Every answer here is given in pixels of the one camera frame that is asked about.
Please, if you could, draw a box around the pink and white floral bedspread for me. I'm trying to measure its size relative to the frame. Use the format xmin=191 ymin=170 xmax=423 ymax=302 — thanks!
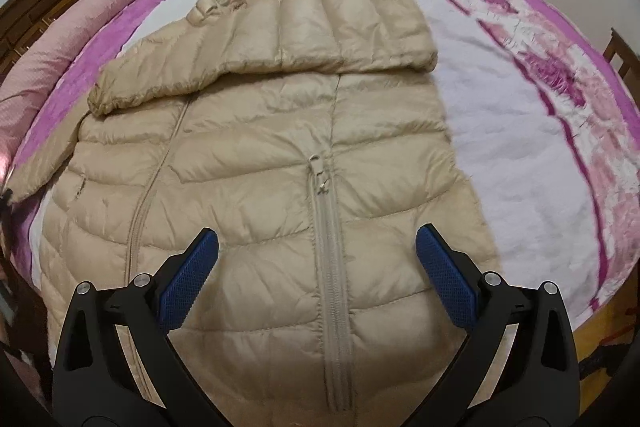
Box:
xmin=5 ymin=0 xmax=640 ymax=358

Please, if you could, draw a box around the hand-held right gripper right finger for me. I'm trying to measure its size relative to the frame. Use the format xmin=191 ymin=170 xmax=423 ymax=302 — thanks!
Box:
xmin=416 ymin=223 xmax=581 ymax=427

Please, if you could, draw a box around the pink rolled quilt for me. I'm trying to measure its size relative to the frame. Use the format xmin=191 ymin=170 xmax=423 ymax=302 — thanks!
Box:
xmin=0 ymin=0 xmax=176 ymax=178

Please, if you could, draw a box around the beige puffer jacket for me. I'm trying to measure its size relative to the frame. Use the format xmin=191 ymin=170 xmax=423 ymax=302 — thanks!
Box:
xmin=4 ymin=0 xmax=503 ymax=427

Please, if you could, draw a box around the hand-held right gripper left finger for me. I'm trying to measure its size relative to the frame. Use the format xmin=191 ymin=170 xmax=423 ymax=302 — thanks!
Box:
xmin=51 ymin=228 xmax=221 ymax=427

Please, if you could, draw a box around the wooden chair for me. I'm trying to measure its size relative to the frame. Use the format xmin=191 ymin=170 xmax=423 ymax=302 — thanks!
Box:
xmin=602 ymin=27 xmax=640 ymax=92

